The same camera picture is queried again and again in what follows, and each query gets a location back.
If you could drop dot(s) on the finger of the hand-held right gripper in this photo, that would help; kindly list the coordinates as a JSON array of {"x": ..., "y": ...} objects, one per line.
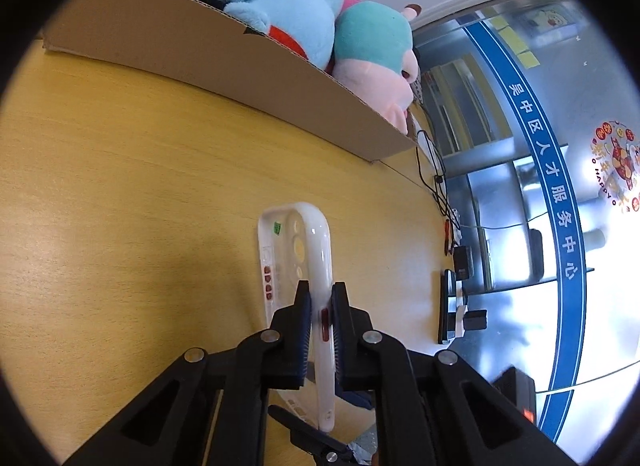
[{"x": 310, "y": 438}]

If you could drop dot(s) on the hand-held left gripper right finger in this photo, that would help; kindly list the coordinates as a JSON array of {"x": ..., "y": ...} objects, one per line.
[{"x": 340, "y": 341}]

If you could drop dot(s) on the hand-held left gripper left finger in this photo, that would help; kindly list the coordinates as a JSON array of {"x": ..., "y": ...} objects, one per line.
[{"x": 300, "y": 341}]

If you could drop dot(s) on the white phone case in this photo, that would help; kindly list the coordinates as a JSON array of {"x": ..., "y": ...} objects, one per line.
[{"x": 315, "y": 241}]

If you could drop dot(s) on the cardboard box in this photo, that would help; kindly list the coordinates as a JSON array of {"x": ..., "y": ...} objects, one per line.
[{"x": 200, "y": 50}]

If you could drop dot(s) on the black phone stand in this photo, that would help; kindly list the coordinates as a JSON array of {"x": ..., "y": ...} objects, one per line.
[{"x": 445, "y": 306}]

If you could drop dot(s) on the black charger block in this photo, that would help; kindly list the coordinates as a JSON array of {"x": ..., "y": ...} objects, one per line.
[{"x": 462, "y": 262}]

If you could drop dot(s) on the red and black pen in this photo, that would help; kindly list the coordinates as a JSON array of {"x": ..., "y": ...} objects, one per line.
[{"x": 445, "y": 238}]

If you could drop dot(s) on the black device with red light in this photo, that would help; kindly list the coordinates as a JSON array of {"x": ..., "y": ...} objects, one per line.
[{"x": 517, "y": 396}]

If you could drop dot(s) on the blue band window decal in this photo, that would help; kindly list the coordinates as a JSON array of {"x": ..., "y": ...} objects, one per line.
[{"x": 550, "y": 206}]

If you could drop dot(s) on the white cup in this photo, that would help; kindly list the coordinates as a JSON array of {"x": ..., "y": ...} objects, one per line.
[{"x": 594, "y": 239}]

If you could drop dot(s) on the teal and pink plush toy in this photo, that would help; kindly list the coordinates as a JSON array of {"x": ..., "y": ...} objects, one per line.
[{"x": 372, "y": 40}]

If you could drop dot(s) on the round festive window sticker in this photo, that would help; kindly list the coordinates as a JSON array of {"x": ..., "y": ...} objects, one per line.
[{"x": 617, "y": 165}]

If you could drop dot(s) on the light blue plush toy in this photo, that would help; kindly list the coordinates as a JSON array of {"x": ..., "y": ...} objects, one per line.
[{"x": 290, "y": 0}]

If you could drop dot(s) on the yellow sticky notes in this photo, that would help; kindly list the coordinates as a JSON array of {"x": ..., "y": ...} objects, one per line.
[{"x": 515, "y": 40}]

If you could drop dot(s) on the cartoon poster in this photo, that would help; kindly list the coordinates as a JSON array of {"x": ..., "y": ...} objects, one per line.
[{"x": 547, "y": 19}]

